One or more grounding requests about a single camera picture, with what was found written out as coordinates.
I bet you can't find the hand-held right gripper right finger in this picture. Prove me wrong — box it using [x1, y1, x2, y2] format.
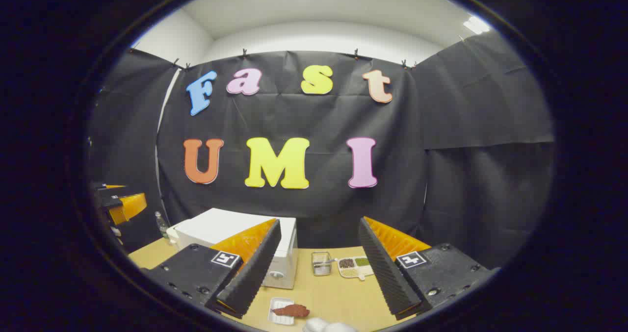
[358, 216, 501, 321]

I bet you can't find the ceiling light panel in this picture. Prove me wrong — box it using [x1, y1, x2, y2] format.
[463, 16, 491, 35]

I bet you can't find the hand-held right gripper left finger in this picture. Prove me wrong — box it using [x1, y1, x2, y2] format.
[141, 218, 282, 320]

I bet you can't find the metal mesh basket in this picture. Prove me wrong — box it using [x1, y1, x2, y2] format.
[312, 252, 332, 277]

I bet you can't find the white divided grain dish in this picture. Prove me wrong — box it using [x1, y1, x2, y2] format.
[336, 256, 376, 281]

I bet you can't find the white rounded object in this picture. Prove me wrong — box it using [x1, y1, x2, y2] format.
[302, 317, 359, 332]

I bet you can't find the reddish brown meat piece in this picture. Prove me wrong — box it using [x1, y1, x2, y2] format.
[271, 304, 311, 318]

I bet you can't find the row of black cloth clips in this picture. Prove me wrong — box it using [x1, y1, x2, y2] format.
[172, 48, 418, 70]

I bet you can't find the white rectangular tray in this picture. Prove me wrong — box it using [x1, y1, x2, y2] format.
[268, 297, 296, 326]

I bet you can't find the white microwave oven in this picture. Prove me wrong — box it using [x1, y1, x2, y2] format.
[175, 208, 298, 290]

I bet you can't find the black backdrop cloth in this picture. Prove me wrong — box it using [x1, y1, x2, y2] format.
[87, 30, 556, 269]

